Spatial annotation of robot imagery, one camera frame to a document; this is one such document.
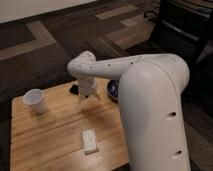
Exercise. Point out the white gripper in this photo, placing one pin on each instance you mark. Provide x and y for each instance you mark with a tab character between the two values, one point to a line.
87	87

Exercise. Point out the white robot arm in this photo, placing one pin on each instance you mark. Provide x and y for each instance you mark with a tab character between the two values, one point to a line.
149	99

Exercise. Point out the white eraser block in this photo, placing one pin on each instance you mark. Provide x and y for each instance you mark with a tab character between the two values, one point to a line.
89	141

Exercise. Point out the small black object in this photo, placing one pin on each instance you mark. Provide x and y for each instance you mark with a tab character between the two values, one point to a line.
74	89

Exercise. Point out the dark blue bowl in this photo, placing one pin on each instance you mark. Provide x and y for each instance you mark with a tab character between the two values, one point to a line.
112	89

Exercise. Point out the white paper cup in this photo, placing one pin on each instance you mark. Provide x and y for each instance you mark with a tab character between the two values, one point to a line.
34	98

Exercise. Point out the black office chair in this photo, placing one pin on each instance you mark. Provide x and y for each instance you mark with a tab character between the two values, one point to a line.
183	27

